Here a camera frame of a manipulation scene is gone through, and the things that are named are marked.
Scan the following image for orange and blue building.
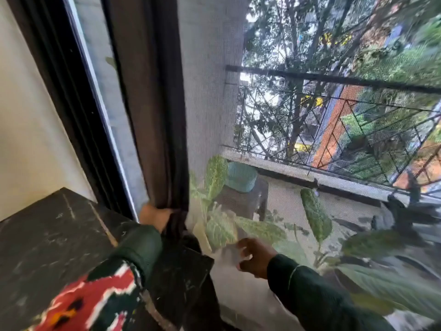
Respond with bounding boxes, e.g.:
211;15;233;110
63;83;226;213
310;84;366;169

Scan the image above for green trees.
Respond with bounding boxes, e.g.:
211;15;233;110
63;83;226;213
241;0;441;159

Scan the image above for large pale green leaf plant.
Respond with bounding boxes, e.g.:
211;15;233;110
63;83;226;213
336;231;441;321

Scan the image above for person's right hand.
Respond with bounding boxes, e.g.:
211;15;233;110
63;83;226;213
236;238;279;280

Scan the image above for person's left hand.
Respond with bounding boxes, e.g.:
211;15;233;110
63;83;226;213
139;203;175;234

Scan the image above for black window frame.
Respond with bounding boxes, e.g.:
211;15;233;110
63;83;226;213
5;0;149;223

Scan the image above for dark leafy plant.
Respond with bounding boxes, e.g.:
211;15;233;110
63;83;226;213
370;169;441;247

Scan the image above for person's left forearm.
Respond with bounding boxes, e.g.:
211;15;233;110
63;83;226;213
86;224;164;293

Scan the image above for variegated green leaf plant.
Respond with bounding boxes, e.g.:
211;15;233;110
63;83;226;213
189;155;333;259

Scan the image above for brown plastic stool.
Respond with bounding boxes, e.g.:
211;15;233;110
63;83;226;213
214;176;269;223

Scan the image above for teal plant pot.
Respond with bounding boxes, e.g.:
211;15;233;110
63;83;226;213
226;162;258;193

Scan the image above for black metal balcony railing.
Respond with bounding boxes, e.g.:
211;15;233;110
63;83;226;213
222;65;441;200

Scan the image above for person's right forearm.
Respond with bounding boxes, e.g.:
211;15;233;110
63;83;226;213
267;254;397;331

